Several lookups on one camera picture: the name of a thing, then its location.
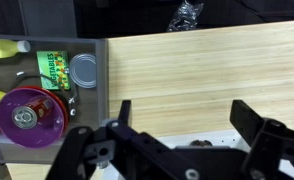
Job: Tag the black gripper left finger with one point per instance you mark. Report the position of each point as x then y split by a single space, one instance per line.
73 156

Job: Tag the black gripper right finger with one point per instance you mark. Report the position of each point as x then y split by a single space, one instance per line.
267 143

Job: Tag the white cube shelf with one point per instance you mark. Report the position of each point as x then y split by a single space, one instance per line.
227 138

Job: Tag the purple plastic bowl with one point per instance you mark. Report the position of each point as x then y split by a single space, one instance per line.
47 133

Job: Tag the grey translucent bin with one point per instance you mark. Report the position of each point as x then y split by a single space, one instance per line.
100 83

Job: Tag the flat silver tin can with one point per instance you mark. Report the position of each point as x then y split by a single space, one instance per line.
83 70

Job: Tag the green vegetables box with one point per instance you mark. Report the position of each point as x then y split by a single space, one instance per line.
52 68

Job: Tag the yellow bottle white cap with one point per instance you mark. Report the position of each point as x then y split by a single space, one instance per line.
2 49

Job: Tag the crumpled clear plastic bag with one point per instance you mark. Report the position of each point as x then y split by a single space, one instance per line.
184 15

